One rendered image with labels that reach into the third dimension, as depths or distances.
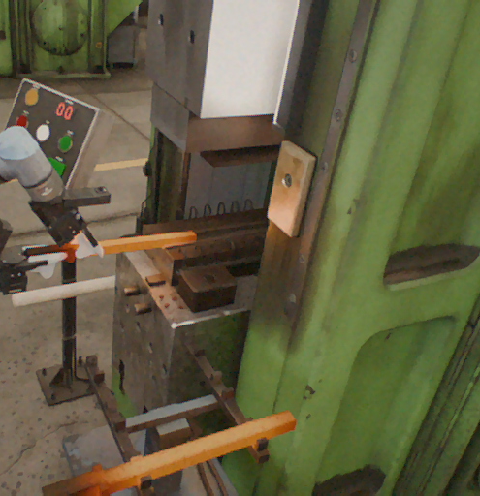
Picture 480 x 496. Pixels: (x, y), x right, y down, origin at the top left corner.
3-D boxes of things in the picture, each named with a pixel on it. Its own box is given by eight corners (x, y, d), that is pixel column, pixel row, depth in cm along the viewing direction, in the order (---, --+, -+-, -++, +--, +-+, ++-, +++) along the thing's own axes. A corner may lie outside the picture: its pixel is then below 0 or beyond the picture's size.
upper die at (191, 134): (184, 153, 126) (189, 110, 122) (149, 121, 141) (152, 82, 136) (337, 139, 144) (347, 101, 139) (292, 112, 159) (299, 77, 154)
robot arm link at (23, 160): (-8, 131, 120) (28, 118, 118) (22, 171, 127) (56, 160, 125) (-17, 153, 114) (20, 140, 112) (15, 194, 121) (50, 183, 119)
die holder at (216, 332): (157, 457, 155) (173, 325, 132) (111, 362, 183) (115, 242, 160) (327, 403, 178) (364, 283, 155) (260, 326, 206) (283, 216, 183)
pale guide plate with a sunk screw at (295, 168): (289, 237, 116) (307, 159, 108) (266, 216, 123) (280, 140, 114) (298, 235, 117) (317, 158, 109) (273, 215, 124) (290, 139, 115)
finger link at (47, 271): (66, 270, 138) (26, 276, 134) (66, 250, 135) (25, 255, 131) (69, 278, 135) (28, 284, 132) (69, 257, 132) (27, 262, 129)
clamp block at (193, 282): (192, 314, 136) (195, 292, 132) (176, 294, 142) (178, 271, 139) (236, 304, 141) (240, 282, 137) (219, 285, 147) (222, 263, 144)
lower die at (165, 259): (171, 285, 145) (174, 257, 140) (141, 245, 160) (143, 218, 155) (306, 259, 162) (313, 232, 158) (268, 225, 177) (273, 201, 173)
